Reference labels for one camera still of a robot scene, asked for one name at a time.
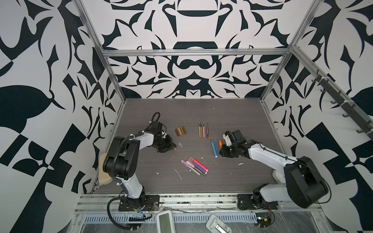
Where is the beige sponge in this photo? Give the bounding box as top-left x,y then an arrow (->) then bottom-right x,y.
98,153 -> 113,185

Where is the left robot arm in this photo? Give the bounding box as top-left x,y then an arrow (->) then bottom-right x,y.
98,112 -> 176,205

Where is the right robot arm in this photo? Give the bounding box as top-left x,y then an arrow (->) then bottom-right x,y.
220,130 -> 332,209

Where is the blue highlighter marker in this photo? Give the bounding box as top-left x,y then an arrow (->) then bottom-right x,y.
210,140 -> 218,158

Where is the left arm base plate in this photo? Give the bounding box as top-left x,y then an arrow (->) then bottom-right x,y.
119,195 -> 160,212

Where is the white tablet device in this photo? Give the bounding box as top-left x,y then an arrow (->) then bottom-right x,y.
156,210 -> 176,233

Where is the black coat hook rail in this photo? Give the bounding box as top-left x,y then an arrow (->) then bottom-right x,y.
312,69 -> 373,141

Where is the pink highlighter marker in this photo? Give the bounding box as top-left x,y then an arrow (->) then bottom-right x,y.
189,157 -> 208,174

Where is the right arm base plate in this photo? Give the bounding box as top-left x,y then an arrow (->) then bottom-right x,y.
237,193 -> 278,210

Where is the small circuit board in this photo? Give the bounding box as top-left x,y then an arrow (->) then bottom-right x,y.
256,210 -> 275,229

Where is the white grey device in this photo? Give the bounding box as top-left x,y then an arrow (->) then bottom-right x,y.
206,214 -> 232,233

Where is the purple highlighter marker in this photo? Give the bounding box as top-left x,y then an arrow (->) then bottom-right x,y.
188,160 -> 207,174

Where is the green pen pink cap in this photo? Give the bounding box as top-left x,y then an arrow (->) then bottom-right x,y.
186,161 -> 206,176

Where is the cream pen purple cap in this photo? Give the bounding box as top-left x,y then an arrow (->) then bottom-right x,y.
181,160 -> 200,176

